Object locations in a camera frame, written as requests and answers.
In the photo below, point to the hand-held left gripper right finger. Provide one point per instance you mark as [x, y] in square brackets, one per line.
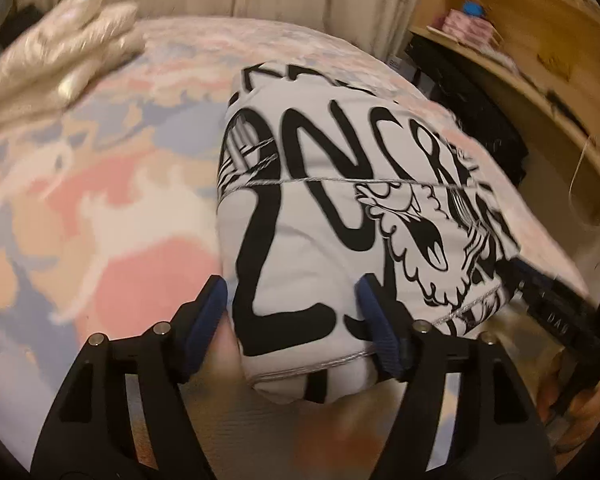
[381, 332]

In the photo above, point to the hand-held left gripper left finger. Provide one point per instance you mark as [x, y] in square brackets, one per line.
[205, 332]

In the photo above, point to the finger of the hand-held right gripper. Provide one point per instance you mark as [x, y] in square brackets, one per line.
[527, 277]

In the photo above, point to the white black printed jacket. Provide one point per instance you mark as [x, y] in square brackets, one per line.
[305, 240]

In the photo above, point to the person's right hand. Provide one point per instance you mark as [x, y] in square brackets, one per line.
[597, 395]

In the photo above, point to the pastel patterned blanket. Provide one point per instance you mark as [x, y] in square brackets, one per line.
[105, 235]

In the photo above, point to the black white printed cloth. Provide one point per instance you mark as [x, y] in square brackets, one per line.
[470, 110]

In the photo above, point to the wooden desk shelf unit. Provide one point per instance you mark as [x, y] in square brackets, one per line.
[530, 35]

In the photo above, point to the pink drawer organizer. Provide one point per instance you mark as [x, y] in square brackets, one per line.
[467, 27]

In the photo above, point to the blue box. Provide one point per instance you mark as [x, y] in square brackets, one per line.
[471, 9]

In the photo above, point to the shiny white puffer jacket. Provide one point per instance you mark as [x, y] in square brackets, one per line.
[55, 60]

